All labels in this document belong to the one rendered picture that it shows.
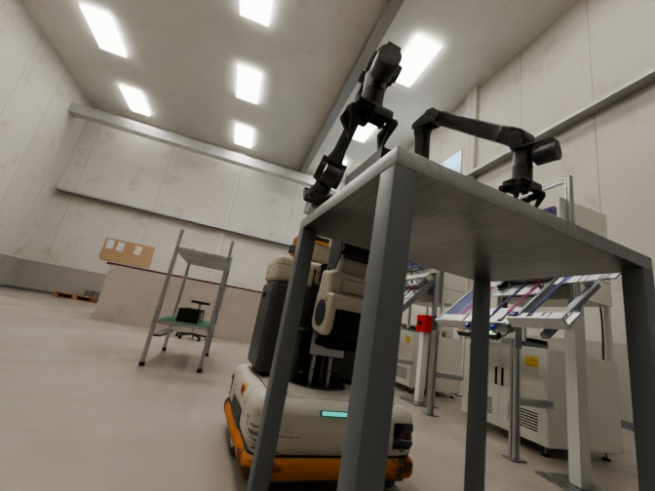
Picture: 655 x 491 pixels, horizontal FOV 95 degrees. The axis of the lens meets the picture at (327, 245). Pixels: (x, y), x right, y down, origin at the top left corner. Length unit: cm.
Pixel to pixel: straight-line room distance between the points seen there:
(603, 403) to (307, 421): 216
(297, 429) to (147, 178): 1210
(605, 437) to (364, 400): 254
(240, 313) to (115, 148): 924
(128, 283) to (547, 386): 558
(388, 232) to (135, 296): 563
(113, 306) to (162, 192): 717
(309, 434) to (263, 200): 1154
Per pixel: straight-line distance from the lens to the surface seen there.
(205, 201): 1227
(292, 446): 114
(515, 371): 218
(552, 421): 248
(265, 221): 1211
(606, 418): 287
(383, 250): 41
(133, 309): 592
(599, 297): 291
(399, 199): 44
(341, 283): 120
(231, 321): 572
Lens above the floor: 53
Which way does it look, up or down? 15 degrees up
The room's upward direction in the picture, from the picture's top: 10 degrees clockwise
